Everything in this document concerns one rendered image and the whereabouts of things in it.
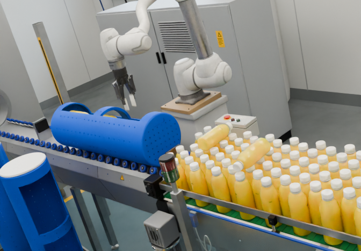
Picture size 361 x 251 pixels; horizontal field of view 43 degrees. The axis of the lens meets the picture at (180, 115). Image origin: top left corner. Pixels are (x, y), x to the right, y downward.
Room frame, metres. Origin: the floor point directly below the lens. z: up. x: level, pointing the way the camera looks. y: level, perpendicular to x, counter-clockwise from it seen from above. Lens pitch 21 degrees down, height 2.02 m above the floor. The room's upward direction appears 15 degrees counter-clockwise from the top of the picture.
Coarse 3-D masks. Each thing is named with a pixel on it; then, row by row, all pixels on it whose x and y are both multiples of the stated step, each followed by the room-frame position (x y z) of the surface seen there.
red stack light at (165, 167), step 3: (174, 156) 1.64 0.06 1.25; (174, 159) 1.62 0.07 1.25; (159, 162) 1.62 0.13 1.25; (165, 162) 1.60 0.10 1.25; (168, 162) 1.60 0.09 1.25; (171, 162) 1.60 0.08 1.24; (174, 162) 1.61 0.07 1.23; (162, 165) 1.61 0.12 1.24; (165, 165) 1.60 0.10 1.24; (168, 165) 1.60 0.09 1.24; (171, 165) 1.60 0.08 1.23; (174, 165) 1.61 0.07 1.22; (162, 168) 1.61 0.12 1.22; (165, 168) 1.60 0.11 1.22; (168, 168) 1.60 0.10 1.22; (171, 168) 1.60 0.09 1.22; (174, 168) 1.61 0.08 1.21; (165, 171) 1.60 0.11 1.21
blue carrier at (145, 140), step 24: (72, 120) 2.60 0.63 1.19; (96, 120) 2.44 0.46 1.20; (120, 120) 2.30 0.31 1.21; (144, 120) 2.19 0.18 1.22; (168, 120) 2.25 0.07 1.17; (72, 144) 2.62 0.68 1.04; (96, 144) 2.40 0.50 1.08; (120, 144) 2.23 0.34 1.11; (144, 144) 2.12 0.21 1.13; (168, 144) 2.22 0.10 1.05
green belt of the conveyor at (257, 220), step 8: (168, 192) 1.99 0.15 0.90; (192, 200) 1.86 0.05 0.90; (208, 208) 1.77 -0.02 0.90; (216, 208) 1.75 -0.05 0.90; (232, 216) 1.66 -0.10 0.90; (240, 216) 1.64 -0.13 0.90; (256, 216) 1.61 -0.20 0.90; (256, 224) 1.56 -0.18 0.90; (264, 224) 1.55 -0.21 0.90; (288, 232) 1.46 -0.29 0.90; (312, 232) 1.42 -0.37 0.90; (312, 240) 1.38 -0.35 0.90; (320, 240) 1.37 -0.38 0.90; (344, 248) 1.30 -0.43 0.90; (352, 248) 1.29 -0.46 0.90
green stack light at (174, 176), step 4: (176, 168) 1.62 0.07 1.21; (164, 172) 1.61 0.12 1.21; (168, 172) 1.60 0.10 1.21; (172, 172) 1.60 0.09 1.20; (176, 172) 1.61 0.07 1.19; (164, 176) 1.61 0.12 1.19; (168, 176) 1.60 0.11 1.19; (172, 176) 1.60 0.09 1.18; (176, 176) 1.61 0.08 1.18; (164, 180) 1.62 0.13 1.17; (168, 180) 1.60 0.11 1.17; (172, 180) 1.60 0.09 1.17; (176, 180) 1.60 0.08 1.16
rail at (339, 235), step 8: (160, 184) 1.95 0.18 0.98; (184, 192) 1.83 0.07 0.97; (192, 192) 1.80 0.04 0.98; (208, 200) 1.73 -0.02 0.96; (216, 200) 1.69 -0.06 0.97; (224, 200) 1.66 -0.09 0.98; (232, 208) 1.63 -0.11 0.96; (240, 208) 1.60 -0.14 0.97; (248, 208) 1.57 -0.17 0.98; (264, 216) 1.51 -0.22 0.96; (280, 216) 1.46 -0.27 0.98; (288, 224) 1.43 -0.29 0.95; (296, 224) 1.41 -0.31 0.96; (304, 224) 1.38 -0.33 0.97; (312, 224) 1.37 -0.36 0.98; (320, 232) 1.34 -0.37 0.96; (328, 232) 1.32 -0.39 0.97; (336, 232) 1.29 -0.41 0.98; (344, 240) 1.27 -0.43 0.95; (352, 240) 1.25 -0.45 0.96; (360, 240) 1.23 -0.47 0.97
